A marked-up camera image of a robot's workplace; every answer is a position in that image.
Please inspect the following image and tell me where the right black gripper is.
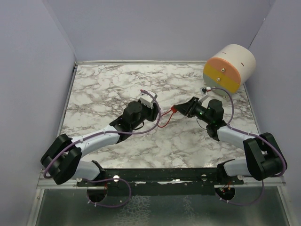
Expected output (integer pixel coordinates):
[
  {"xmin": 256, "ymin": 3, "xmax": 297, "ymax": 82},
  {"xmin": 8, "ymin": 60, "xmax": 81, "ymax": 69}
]
[{"xmin": 174, "ymin": 97, "xmax": 212, "ymax": 124}]

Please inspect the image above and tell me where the red padlock with cable shackle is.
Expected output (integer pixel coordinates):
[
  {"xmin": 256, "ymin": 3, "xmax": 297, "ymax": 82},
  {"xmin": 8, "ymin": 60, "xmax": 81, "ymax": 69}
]
[{"xmin": 156, "ymin": 105, "xmax": 177, "ymax": 128}]

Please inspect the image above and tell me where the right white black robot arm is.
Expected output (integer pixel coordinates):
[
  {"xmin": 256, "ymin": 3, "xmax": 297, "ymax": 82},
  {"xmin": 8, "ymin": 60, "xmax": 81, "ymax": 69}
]
[{"xmin": 174, "ymin": 97, "xmax": 287, "ymax": 184}]

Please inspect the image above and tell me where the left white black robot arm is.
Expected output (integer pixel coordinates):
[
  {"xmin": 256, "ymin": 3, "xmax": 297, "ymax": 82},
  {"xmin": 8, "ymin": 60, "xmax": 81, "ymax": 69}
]
[{"xmin": 40, "ymin": 98, "xmax": 159, "ymax": 186}]

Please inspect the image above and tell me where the cylinder with striped face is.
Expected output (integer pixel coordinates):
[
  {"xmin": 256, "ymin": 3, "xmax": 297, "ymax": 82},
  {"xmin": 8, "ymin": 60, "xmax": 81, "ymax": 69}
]
[{"xmin": 203, "ymin": 44, "xmax": 256, "ymax": 96}]

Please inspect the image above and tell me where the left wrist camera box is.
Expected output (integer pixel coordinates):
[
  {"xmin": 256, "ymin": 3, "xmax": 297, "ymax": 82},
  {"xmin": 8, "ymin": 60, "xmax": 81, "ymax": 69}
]
[{"xmin": 139, "ymin": 90, "xmax": 158, "ymax": 109}]

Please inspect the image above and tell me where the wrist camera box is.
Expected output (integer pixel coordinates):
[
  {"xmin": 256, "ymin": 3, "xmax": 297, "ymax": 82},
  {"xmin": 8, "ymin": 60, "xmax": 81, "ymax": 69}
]
[
  {"xmin": 139, "ymin": 90, "xmax": 158, "ymax": 109},
  {"xmin": 198, "ymin": 86, "xmax": 211, "ymax": 103}
]

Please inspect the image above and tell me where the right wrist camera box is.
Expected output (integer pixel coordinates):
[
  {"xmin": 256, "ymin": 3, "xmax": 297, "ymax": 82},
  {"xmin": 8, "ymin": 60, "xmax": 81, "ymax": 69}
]
[{"xmin": 198, "ymin": 86, "xmax": 211, "ymax": 103}]

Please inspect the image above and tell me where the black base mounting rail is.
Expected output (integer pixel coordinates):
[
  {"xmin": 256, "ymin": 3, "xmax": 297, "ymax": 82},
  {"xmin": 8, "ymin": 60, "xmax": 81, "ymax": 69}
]
[{"xmin": 76, "ymin": 167, "xmax": 245, "ymax": 196}]

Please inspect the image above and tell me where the aluminium frame extrusion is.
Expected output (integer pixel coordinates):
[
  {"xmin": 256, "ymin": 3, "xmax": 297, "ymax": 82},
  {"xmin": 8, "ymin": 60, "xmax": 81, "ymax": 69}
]
[{"xmin": 37, "ymin": 169, "xmax": 83, "ymax": 189}]

